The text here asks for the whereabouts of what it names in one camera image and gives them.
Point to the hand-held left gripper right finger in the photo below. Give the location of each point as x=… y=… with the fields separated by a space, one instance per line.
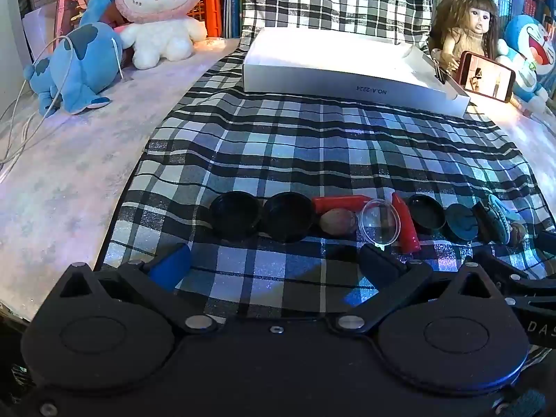
x=378 y=265

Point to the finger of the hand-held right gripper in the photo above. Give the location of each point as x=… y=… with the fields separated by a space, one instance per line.
x=547 y=239
x=521 y=280

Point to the white shallow cardboard box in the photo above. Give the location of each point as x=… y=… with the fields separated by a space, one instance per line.
x=347 y=78

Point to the small light blue doll shoe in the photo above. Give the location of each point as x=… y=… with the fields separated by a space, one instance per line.
x=504 y=219
x=485 y=221

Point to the blue plush toy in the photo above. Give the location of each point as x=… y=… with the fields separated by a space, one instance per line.
x=78 y=65

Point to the dark teal round lid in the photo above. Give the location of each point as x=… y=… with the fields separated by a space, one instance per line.
x=461 y=222

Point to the blue robot cat plush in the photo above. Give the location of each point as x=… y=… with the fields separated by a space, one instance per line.
x=527 y=39

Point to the long-haired baby doll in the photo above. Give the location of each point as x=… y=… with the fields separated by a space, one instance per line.
x=473 y=17

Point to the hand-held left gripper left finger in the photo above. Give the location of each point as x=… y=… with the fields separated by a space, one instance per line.
x=171 y=265

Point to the pink white rabbit plush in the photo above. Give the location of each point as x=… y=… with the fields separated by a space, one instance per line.
x=156 y=34

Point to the black white plaid cloth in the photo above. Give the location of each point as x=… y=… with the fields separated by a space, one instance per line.
x=304 y=147

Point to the pink handbag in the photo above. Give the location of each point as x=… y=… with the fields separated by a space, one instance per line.
x=65 y=4

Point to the red plastic crate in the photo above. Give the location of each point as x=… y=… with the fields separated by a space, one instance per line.
x=210 y=8

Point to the smartphone in red case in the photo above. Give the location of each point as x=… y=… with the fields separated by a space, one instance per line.
x=486 y=76

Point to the clear round lid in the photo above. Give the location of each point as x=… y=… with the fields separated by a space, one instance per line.
x=378 y=226

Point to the black binder clip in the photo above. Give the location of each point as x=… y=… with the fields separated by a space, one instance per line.
x=441 y=74

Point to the black round lid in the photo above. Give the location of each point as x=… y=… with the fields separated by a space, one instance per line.
x=425 y=213
x=289 y=221
x=234 y=219

